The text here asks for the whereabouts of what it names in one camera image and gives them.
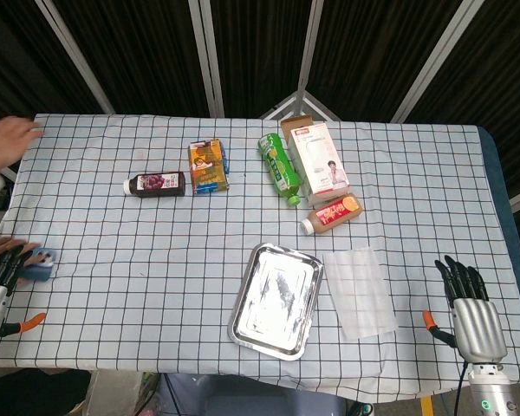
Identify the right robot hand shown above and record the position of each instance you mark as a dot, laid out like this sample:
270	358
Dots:
479	329

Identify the blue block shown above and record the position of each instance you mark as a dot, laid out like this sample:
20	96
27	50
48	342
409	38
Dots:
41	268

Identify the clear plastic sheet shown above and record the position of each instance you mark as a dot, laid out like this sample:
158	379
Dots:
359	294

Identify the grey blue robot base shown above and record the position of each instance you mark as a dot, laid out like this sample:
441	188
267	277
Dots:
242	396

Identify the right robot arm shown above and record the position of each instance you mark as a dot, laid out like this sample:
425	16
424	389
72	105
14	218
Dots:
489	390

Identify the silver metal tray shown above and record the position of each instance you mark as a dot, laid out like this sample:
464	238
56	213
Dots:
275	303

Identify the blue padded table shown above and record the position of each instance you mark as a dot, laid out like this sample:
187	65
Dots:
502	182

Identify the dark grape juice bottle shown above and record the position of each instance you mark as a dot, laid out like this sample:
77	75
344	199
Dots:
156	184

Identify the checkered light blue tablecloth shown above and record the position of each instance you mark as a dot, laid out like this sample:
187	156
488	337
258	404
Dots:
156	260

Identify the brown drink bottle red label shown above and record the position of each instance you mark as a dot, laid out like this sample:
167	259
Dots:
333	214

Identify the orange snack packet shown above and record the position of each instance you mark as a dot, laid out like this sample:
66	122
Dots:
208	167

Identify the white carton box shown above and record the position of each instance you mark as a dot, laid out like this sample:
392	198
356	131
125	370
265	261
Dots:
318	160

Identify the green tea bottle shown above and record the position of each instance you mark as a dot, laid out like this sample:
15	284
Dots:
279	167

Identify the double aluminium frame bar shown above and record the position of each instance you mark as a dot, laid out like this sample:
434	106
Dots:
208	56

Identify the triangular aluminium frame foot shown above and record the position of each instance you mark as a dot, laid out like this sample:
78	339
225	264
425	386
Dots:
301	104

